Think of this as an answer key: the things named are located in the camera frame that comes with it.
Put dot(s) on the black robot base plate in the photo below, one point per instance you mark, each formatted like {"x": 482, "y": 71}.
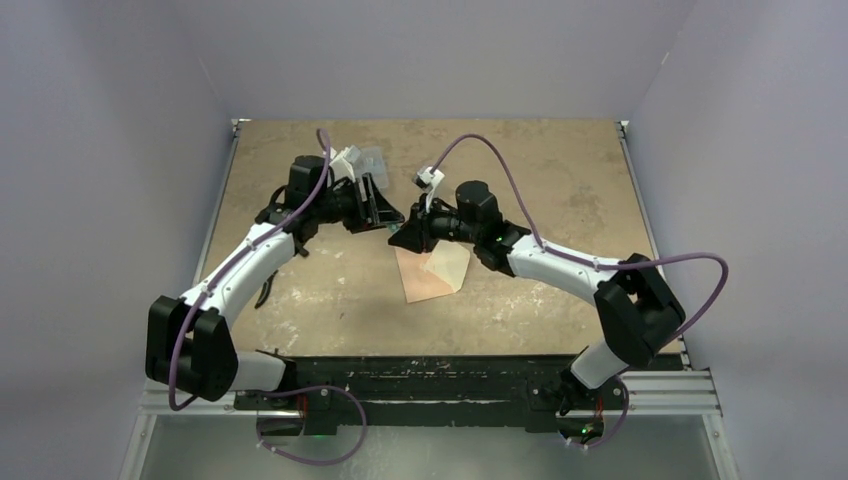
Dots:
{"x": 326, "y": 406}

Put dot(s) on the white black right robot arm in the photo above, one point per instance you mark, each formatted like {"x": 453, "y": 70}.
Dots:
{"x": 637, "y": 310}

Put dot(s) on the black pliers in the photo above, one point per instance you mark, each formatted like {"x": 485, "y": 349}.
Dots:
{"x": 265, "y": 291}

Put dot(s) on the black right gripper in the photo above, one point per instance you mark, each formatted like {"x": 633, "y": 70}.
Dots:
{"x": 417, "y": 234}

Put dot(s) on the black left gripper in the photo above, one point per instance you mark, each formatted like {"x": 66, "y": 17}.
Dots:
{"x": 372, "y": 213}

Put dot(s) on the aluminium frame rail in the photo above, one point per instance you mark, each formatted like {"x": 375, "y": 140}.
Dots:
{"x": 639, "y": 393}

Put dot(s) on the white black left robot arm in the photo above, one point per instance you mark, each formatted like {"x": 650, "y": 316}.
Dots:
{"x": 189, "y": 344}

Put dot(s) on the clear plastic organizer box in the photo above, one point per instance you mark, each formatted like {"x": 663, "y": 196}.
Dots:
{"x": 372, "y": 162}

